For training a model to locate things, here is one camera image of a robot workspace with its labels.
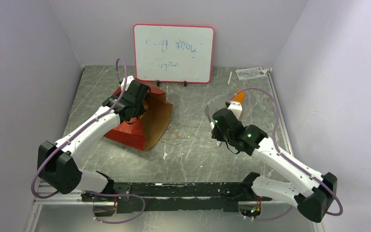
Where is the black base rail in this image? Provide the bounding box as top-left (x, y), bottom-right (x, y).
top-left (81, 182), bottom-right (270, 214)

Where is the red paper bag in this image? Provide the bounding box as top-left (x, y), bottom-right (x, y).
top-left (102, 81), bottom-right (173, 151)

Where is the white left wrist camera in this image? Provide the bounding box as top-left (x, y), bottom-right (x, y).
top-left (120, 75), bottom-right (135, 91)

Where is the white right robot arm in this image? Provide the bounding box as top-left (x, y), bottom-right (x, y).
top-left (211, 108), bottom-right (338, 223)

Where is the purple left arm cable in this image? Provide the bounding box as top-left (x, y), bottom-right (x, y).
top-left (30, 58), bottom-right (146, 225)

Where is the pink framed whiteboard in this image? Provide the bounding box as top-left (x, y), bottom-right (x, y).
top-left (133, 24), bottom-right (214, 84)

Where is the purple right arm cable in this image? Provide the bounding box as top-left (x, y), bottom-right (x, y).
top-left (228, 88), bottom-right (344, 221)

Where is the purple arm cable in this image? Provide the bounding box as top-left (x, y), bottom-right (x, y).
top-left (30, 58), bottom-right (146, 225)
top-left (228, 88), bottom-right (344, 221)

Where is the orange fake bread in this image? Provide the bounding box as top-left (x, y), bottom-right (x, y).
top-left (232, 89), bottom-right (245, 105)

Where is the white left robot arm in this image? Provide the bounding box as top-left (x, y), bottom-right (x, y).
top-left (34, 76), bottom-right (151, 201)

